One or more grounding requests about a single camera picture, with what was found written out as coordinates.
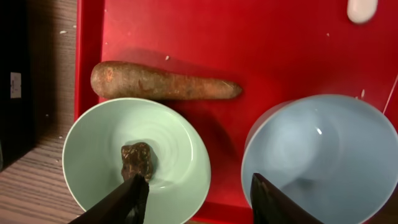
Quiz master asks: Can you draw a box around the black plastic tray bin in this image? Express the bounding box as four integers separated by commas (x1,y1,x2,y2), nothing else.
1,0,34,170

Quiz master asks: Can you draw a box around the red serving tray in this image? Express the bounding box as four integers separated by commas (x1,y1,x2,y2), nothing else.
75,0,397,223

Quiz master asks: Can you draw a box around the dark brown food scrap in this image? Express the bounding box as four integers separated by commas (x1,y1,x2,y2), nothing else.
121,142,153,182

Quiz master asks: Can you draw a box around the brown carrot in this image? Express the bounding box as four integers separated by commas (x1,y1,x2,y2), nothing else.
90,61,242,100

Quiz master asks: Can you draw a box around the light blue bowl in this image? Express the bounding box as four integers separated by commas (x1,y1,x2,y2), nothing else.
241,95,397,223

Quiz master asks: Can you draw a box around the green bowl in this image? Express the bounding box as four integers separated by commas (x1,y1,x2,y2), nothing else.
62,98,211,224

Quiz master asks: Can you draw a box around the white plastic spoon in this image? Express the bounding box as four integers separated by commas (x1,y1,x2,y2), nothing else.
347,0,378,24

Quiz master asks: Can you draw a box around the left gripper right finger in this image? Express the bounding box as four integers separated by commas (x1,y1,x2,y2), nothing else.
250,173,322,224

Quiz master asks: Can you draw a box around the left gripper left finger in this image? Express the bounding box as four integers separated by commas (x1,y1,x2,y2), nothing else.
70,174,149,224

